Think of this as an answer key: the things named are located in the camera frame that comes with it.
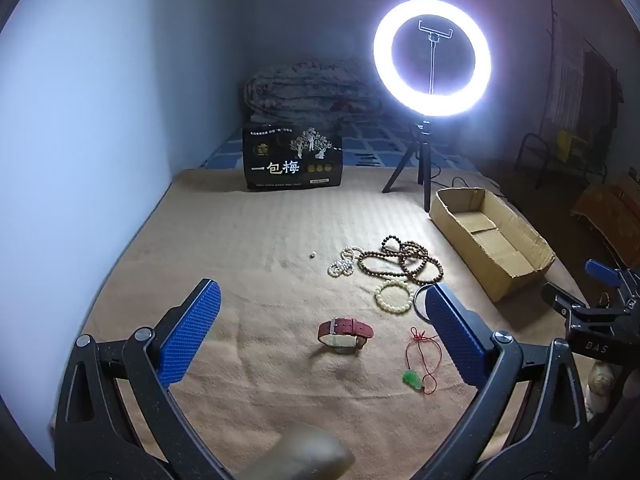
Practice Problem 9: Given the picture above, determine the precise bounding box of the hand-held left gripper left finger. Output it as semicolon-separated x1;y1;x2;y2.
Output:
50;278;241;480

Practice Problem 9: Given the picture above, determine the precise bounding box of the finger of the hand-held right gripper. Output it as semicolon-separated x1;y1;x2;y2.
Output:
586;259;632;293
541;282;627;324

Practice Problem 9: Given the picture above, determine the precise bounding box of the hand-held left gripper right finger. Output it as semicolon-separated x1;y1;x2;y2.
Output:
424;282;592;480

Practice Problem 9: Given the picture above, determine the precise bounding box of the thin dark bangle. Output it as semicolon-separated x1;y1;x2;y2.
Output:
413;284;438;321

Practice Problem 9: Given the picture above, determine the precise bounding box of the jade pendant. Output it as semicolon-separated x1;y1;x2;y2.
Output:
403;327;441;395

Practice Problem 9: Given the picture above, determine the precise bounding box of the brown wooden bead necklace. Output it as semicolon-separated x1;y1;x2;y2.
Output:
357;237;445;286

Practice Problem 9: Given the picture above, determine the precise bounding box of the cream bead bracelet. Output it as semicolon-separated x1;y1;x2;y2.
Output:
375;280;413;315

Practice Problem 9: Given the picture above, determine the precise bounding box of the cardboard box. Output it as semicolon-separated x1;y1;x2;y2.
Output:
429;187;557;303

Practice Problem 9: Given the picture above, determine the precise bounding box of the red strap wristwatch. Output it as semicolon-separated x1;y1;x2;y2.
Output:
318;317;374;356

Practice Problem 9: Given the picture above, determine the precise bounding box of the white pearl bracelet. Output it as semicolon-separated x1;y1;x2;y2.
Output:
327;246;357;277

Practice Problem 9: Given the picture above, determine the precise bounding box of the person's right hand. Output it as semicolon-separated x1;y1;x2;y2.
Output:
586;362;617;423

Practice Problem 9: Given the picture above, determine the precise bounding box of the person's left hand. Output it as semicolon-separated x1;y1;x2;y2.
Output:
260;422;356;480

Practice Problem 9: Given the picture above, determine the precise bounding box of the wooden furniture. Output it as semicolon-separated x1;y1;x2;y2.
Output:
570;172;640;256

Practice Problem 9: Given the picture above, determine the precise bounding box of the yellow bag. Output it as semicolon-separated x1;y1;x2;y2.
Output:
557;130;586;158

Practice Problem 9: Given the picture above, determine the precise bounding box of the dark metal chair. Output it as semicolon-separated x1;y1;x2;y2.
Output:
515;132;608;188

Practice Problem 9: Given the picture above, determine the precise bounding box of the black tripod stand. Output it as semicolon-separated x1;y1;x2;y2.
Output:
381;120;438;212

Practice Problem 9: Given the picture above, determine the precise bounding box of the clothes rack with garments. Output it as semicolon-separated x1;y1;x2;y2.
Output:
547;0;626;133

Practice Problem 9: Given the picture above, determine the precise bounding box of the black printed snack bag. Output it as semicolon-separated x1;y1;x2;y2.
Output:
242;122;345;192

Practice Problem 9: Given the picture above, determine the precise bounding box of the folded floral quilt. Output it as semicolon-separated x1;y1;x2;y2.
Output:
240;60;383;123

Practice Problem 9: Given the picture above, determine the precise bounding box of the black ring light cable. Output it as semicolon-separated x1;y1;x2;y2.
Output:
432;162;506;201

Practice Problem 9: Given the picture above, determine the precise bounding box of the white ring light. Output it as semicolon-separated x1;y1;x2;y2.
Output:
372;0;493;123

